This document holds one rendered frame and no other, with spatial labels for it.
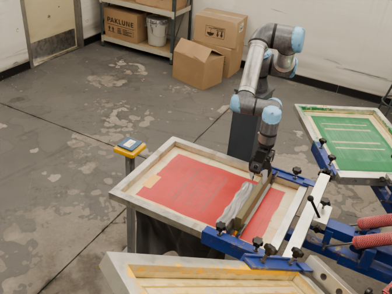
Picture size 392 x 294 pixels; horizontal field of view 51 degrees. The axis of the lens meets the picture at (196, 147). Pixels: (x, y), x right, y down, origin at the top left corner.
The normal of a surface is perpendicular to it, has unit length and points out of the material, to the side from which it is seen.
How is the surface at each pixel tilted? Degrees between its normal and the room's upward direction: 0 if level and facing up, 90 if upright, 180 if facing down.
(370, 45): 90
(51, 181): 0
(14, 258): 0
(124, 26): 90
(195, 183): 0
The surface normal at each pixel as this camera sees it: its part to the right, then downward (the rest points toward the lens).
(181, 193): 0.07, -0.83
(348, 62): -0.46, 0.46
